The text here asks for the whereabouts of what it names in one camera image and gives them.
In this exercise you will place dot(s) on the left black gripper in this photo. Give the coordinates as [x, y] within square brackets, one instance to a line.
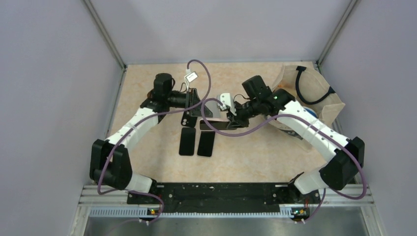
[192, 98]

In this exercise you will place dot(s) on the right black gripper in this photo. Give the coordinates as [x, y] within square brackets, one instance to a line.
[236, 121]

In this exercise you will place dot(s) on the white phone case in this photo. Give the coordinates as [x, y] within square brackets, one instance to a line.
[214, 111]

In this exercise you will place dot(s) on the white cased phone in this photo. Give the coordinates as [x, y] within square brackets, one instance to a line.
[218, 124]

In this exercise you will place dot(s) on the black smartphone silver edge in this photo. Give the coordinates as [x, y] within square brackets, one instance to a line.
[206, 142]

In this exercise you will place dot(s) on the black phone case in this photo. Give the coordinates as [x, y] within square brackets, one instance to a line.
[188, 121]

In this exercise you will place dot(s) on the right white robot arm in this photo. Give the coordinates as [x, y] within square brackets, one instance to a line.
[344, 157]

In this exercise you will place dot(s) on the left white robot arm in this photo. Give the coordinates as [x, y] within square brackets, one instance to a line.
[110, 161]

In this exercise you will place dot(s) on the printed paper packet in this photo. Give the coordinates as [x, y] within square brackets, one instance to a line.
[285, 129]

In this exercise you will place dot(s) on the blue white round tin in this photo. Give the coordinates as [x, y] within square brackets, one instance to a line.
[311, 112]

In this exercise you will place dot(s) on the beige tote bag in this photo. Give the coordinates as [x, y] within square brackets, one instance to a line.
[311, 89]

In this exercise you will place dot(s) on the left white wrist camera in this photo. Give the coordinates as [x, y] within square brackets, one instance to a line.
[190, 75]

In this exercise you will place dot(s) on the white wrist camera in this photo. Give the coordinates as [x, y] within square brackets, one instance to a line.
[227, 103]
[190, 75]

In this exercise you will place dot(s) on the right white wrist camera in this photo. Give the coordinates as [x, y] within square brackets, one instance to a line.
[227, 103]

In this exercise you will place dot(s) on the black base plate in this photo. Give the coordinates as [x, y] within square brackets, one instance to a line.
[224, 197]

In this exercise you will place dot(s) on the grey slotted cable duct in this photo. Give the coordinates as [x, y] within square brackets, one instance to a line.
[144, 212]

